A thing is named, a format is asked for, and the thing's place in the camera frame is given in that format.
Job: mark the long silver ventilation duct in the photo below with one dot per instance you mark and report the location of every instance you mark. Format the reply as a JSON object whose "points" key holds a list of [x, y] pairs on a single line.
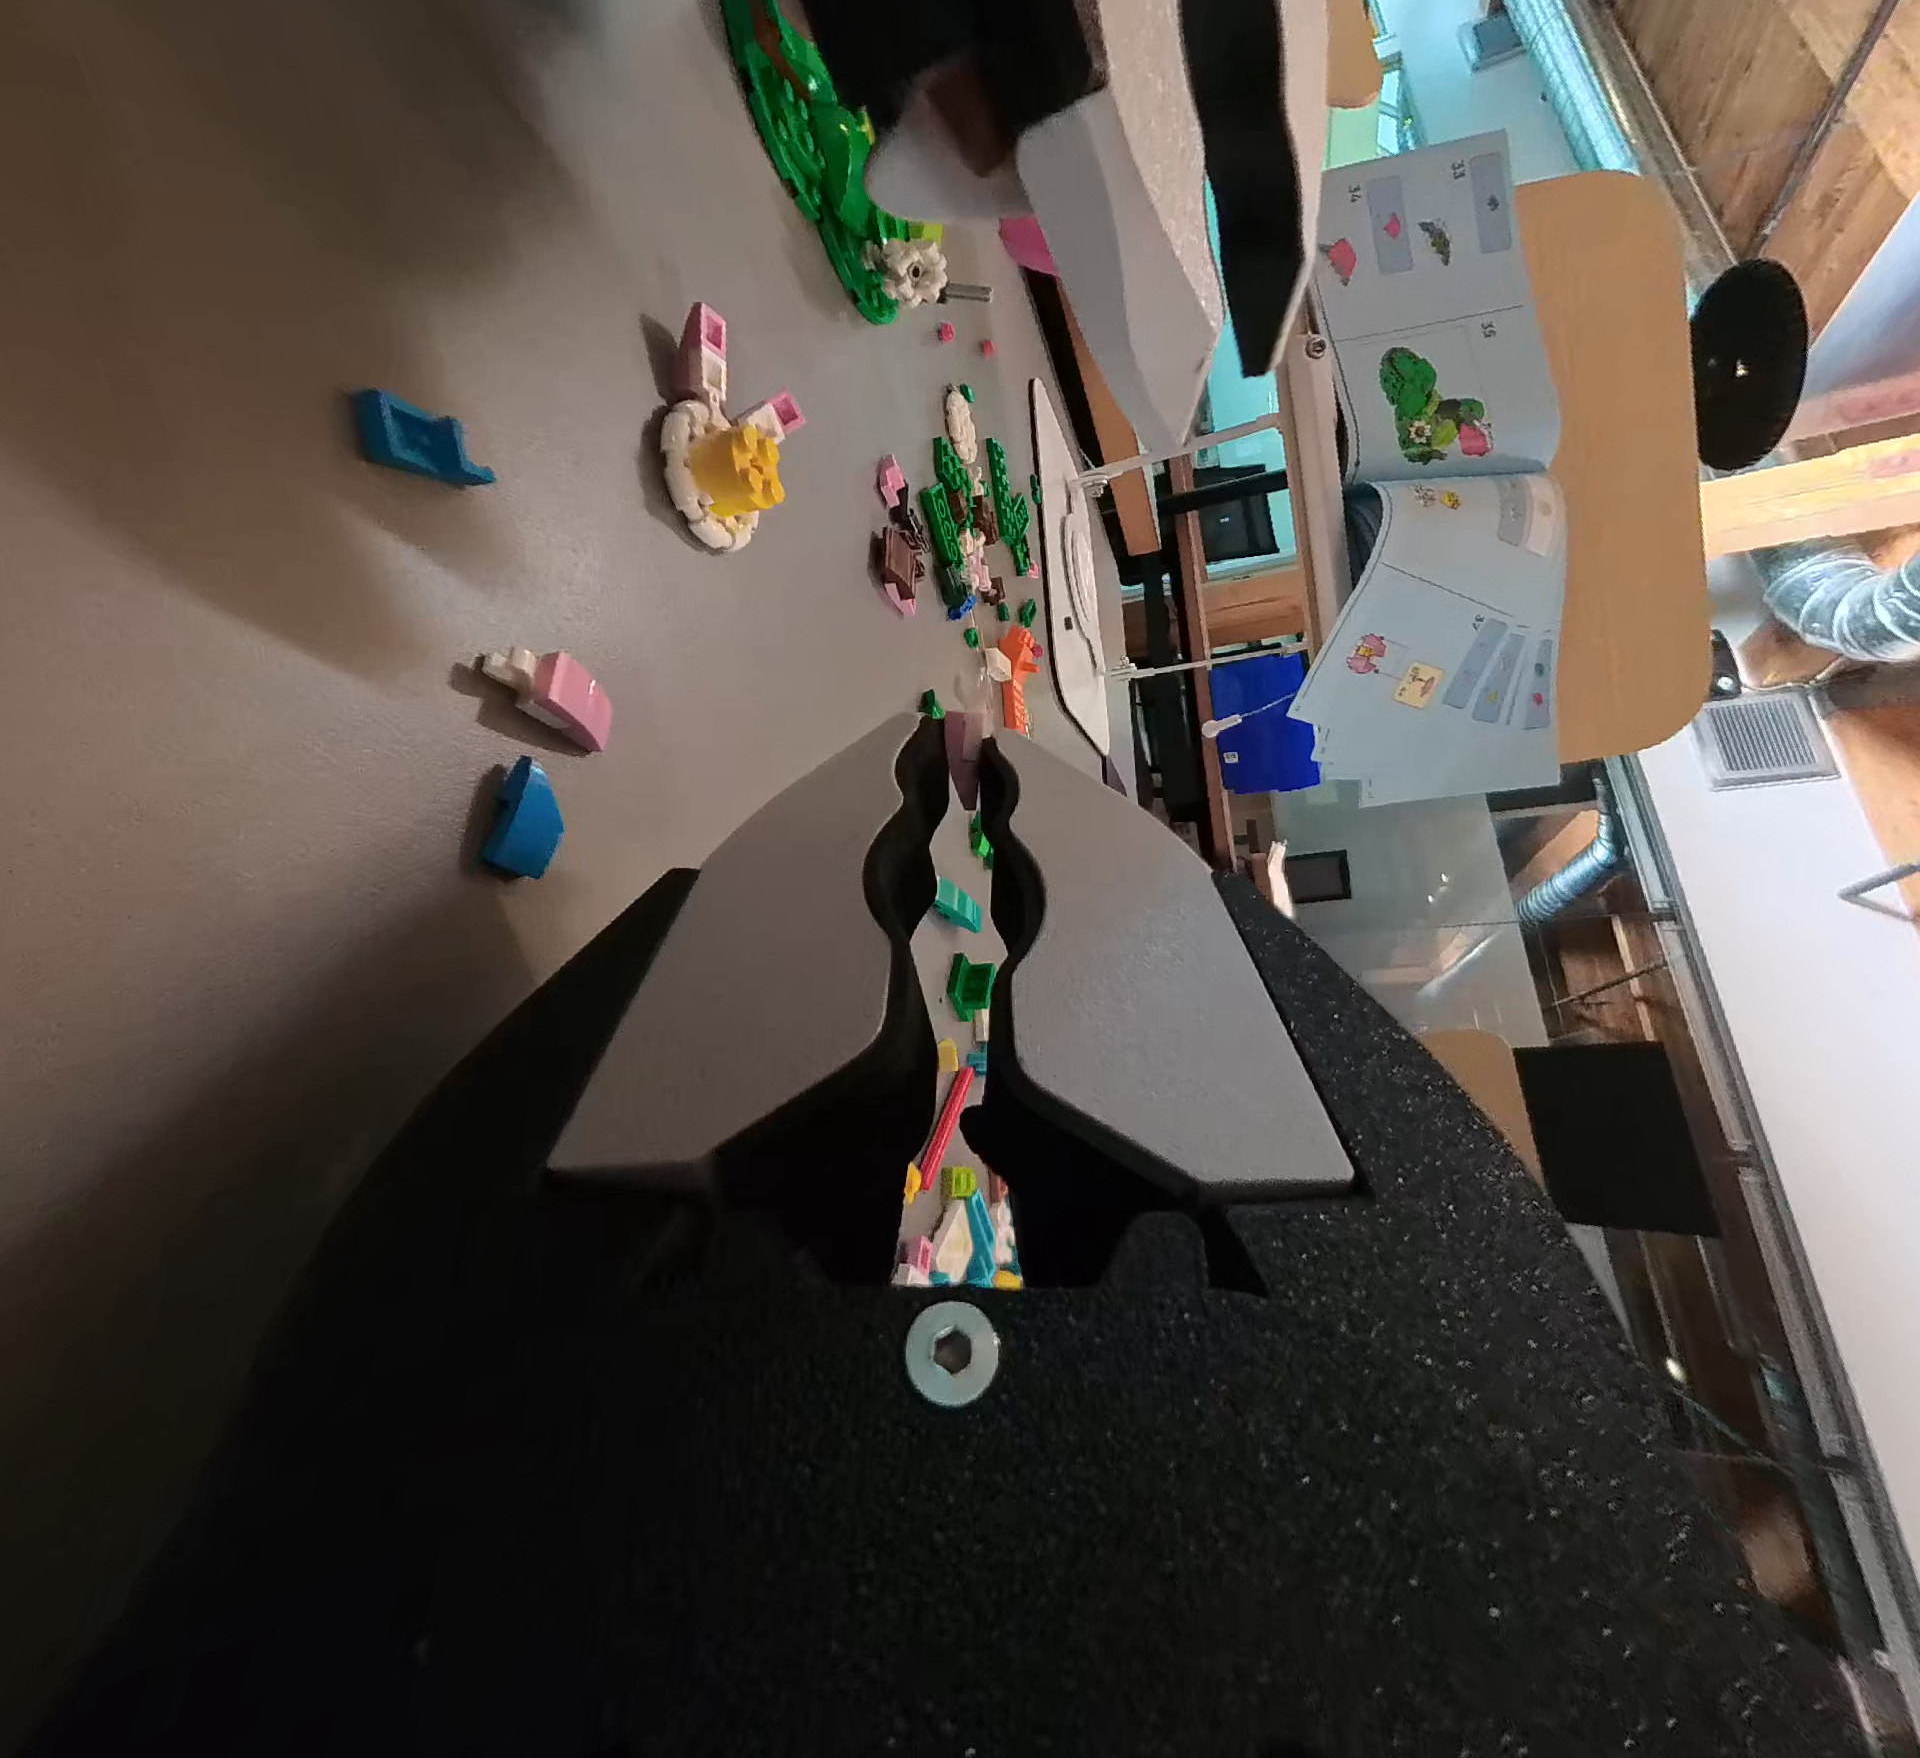
{"points": [[1530, 3]]}

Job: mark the thick silver duct elbow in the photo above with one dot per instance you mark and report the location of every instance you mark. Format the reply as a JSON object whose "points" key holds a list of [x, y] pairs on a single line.
{"points": [[1853, 603]]}

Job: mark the blue curved lego slope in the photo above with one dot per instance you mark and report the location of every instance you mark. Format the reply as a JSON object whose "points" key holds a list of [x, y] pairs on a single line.
{"points": [[522, 821]]}

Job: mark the wall vent grille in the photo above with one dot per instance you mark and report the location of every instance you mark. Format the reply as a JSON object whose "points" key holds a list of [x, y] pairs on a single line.
{"points": [[1766, 738]]}

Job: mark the person's left hand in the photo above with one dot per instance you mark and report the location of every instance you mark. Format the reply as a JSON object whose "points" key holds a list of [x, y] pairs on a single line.
{"points": [[974, 131]]}

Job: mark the lego instruction booklet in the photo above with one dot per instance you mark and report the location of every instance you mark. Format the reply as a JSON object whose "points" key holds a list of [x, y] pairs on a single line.
{"points": [[1440, 289]]}

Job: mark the pile of green brown lego pieces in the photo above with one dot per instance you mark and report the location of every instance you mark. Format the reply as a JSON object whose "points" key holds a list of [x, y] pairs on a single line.
{"points": [[953, 512]]}

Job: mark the orange lego piece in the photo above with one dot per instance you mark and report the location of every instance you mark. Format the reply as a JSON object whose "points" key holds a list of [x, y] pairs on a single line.
{"points": [[1016, 660]]}

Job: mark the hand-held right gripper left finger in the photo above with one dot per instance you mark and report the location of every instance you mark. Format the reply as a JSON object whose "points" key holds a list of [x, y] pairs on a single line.
{"points": [[721, 978]]}

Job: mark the green lego garden build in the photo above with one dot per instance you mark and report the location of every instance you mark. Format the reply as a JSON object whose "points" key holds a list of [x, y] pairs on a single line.
{"points": [[810, 138]]}

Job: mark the black monitor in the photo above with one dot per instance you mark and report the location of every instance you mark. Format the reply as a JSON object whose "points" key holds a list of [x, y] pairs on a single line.
{"points": [[1243, 520]]}

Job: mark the pink and white lego piece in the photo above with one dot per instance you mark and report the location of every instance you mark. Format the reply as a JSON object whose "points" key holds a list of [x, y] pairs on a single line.
{"points": [[562, 696]]}

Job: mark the black square panel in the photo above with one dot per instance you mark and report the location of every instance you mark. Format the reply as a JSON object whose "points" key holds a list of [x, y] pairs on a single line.
{"points": [[1621, 1142]]}

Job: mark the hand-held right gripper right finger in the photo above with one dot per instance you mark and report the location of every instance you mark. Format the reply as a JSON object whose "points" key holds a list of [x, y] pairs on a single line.
{"points": [[1171, 1023]]}

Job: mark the yellow and white lego flower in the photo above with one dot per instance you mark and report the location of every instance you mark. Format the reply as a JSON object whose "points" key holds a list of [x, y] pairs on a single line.
{"points": [[735, 468]]}

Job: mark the white book stand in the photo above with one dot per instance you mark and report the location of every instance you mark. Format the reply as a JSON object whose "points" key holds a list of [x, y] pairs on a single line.
{"points": [[1072, 559]]}

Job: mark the scatter of mixed small lego bricks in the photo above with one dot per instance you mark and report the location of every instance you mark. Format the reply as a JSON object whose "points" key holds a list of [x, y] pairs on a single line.
{"points": [[961, 1226]]}

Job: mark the black round disc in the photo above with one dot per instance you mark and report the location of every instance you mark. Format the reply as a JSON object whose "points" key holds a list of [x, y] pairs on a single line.
{"points": [[1748, 362]]}

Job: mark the pink lego flower piece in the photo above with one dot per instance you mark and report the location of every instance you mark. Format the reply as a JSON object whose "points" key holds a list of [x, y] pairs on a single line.
{"points": [[1032, 242]]}

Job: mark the blue lego plate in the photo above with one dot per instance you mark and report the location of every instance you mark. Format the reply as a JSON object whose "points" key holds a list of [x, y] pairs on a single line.
{"points": [[412, 430]]}

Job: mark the thin silver duct pipe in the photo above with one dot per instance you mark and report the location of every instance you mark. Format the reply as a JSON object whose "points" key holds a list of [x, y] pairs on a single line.
{"points": [[1568, 872]]}

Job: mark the light wooden chair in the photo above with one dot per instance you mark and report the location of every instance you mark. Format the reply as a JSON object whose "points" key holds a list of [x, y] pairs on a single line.
{"points": [[1479, 1083], [1351, 48], [1629, 468]]}

